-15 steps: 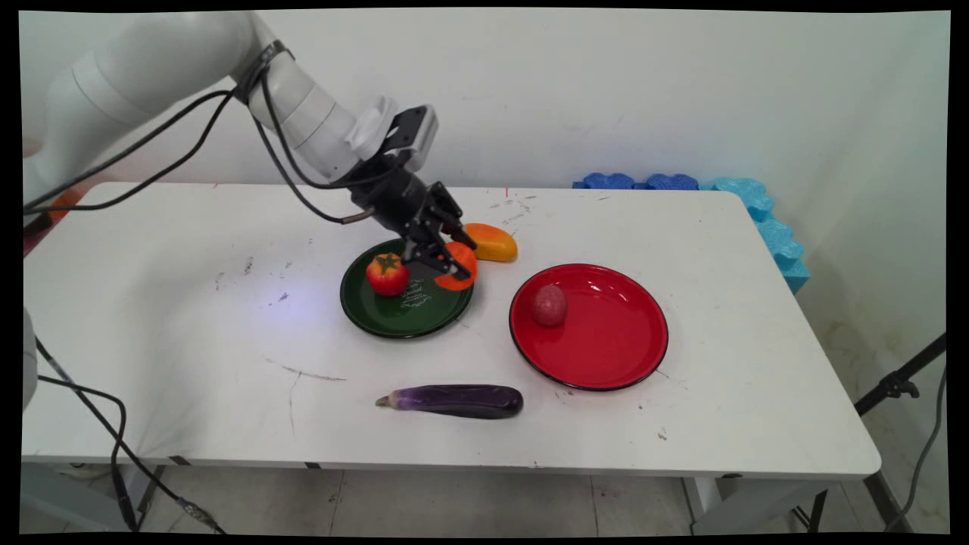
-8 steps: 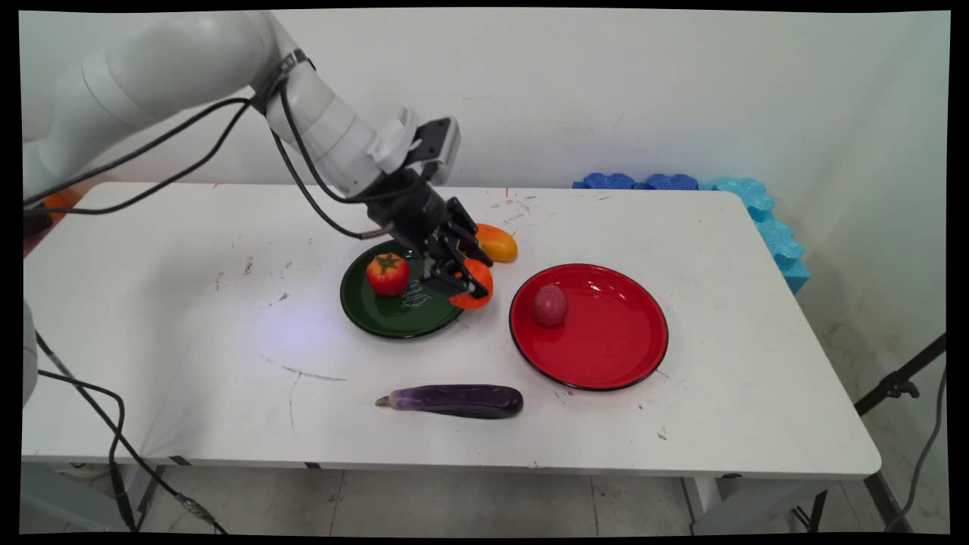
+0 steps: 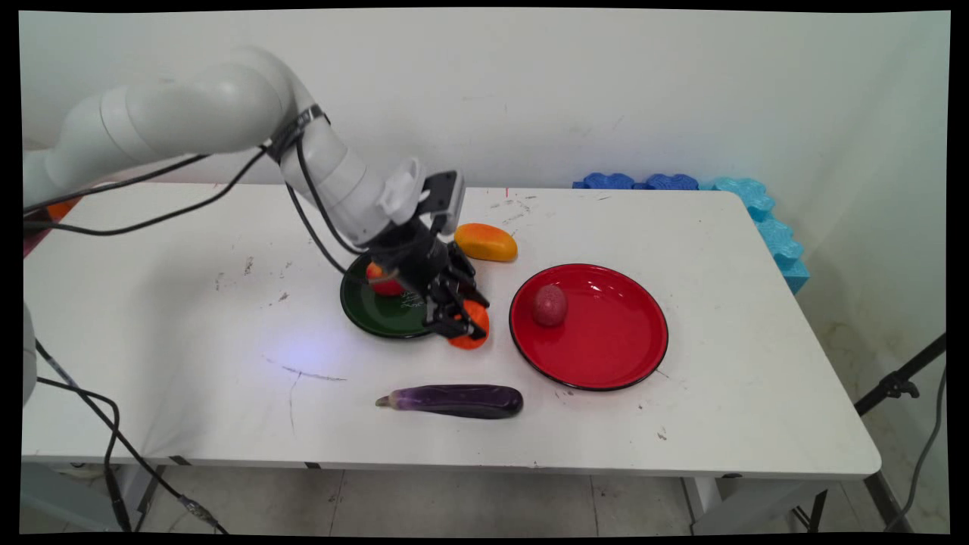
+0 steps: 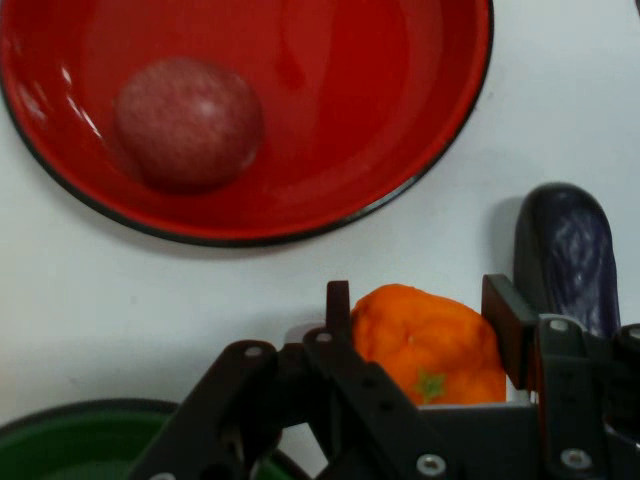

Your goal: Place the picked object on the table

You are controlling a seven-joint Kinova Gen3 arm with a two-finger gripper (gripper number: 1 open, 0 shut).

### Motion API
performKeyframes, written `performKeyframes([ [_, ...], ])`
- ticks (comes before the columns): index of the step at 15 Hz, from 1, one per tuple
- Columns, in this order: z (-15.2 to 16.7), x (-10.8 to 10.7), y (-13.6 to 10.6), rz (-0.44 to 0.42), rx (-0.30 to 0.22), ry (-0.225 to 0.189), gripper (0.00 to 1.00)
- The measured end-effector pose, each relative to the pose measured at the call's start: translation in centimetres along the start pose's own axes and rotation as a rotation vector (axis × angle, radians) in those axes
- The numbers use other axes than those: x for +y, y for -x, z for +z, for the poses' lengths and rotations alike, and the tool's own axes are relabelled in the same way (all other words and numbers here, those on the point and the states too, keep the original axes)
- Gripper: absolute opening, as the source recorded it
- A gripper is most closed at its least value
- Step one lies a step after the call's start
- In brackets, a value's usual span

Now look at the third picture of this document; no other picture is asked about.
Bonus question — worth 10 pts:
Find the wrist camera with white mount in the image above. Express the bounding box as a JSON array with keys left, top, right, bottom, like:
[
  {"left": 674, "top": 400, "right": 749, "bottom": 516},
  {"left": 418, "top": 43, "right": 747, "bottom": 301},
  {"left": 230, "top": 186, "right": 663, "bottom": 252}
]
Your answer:
[{"left": 379, "top": 157, "right": 466, "bottom": 236}]

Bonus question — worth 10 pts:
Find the purple eggplant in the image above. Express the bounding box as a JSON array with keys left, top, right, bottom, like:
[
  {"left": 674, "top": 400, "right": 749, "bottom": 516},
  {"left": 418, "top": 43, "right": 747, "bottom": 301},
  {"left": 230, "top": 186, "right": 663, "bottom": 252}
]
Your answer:
[{"left": 375, "top": 385, "right": 524, "bottom": 420}]

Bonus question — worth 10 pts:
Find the pink red apple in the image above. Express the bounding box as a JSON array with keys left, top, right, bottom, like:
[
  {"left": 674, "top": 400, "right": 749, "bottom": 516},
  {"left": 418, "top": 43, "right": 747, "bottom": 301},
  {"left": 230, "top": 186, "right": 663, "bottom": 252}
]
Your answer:
[{"left": 532, "top": 285, "right": 569, "bottom": 328}]

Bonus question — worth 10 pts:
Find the black table leg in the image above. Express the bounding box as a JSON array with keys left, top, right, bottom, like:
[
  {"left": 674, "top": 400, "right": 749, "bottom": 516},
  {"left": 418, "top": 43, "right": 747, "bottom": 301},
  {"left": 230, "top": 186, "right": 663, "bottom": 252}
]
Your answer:
[{"left": 863, "top": 471, "right": 913, "bottom": 532}]

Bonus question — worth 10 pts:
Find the red orange peach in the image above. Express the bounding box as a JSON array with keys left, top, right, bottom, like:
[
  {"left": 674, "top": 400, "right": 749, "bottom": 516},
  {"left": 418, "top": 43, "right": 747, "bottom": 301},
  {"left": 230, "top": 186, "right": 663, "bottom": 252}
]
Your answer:
[{"left": 366, "top": 261, "right": 406, "bottom": 297}]

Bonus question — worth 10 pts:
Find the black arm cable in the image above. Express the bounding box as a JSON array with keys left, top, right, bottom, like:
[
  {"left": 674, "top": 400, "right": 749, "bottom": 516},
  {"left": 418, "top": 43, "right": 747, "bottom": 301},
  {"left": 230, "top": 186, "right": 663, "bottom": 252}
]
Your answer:
[
  {"left": 23, "top": 154, "right": 209, "bottom": 216},
  {"left": 23, "top": 148, "right": 270, "bottom": 237}
]

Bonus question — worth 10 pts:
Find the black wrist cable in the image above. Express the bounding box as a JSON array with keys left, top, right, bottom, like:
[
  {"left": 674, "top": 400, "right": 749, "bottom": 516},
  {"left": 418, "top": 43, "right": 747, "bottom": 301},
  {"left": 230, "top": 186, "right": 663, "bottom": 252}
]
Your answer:
[{"left": 285, "top": 140, "right": 368, "bottom": 278}]

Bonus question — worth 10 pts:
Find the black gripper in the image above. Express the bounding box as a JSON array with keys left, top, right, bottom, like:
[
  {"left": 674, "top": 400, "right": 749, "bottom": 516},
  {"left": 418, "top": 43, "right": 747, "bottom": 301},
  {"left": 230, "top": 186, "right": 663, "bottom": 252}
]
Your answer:
[{"left": 369, "top": 221, "right": 491, "bottom": 340}]

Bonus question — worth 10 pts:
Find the green round plate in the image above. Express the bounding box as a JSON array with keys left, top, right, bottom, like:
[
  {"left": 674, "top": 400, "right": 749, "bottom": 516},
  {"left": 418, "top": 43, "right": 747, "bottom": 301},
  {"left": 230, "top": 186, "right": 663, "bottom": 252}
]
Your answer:
[{"left": 340, "top": 252, "right": 447, "bottom": 340}]

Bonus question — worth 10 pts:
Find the black cable clamp band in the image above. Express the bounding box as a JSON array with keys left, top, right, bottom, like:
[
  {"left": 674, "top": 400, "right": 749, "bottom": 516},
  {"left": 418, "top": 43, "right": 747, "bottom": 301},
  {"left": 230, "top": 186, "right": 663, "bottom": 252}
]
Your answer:
[{"left": 265, "top": 106, "right": 331, "bottom": 164}]

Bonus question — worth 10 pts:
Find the grey hanging cable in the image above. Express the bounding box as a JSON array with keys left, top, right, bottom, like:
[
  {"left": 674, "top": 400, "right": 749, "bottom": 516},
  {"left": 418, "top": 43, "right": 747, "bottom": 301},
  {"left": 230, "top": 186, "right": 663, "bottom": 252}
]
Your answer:
[{"left": 884, "top": 365, "right": 949, "bottom": 532}]

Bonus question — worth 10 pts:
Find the black cable with connector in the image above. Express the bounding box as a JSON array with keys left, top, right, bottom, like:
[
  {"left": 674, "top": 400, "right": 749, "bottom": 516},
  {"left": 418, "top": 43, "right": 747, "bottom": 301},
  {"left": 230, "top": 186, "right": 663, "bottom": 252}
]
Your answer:
[{"left": 34, "top": 341, "right": 229, "bottom": 535}]

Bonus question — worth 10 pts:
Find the yellow orange mango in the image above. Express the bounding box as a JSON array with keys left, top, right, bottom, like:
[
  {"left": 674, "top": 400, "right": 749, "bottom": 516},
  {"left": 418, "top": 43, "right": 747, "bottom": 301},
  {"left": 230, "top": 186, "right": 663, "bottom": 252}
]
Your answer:
[{"left": 454, "top": 223, "right": 519, "bottom": 263}]

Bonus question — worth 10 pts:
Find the black tripod stand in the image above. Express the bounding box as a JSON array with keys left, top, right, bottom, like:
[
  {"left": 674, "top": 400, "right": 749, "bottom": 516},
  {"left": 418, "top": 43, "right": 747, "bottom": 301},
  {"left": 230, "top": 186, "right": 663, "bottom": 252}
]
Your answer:
[{"left": 854, "top": 332, "right": 949, "bottom": 418}]

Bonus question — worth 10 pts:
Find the orange round fruit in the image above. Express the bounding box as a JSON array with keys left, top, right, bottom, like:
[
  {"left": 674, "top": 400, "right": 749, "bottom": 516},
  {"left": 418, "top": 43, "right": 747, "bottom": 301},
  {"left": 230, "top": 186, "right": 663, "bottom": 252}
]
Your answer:
[{"left": 447, "top": 300, "right": 491, "bottom": 350}]

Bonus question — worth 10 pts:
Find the red round plate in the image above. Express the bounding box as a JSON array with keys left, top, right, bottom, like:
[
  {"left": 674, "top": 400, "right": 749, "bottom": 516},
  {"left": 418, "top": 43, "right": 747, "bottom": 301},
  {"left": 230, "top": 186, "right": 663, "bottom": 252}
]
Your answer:
[{"left": 509, "top": 263, "right": 669, "bottom": 392}]

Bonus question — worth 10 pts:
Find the light blue foam mat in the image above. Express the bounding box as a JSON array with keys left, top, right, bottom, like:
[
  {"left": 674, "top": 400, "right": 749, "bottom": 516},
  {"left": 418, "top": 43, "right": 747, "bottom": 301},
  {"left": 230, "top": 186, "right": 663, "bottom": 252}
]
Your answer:
[{"left": 700, "top": 177, "right": 811, "bottom": 295}]

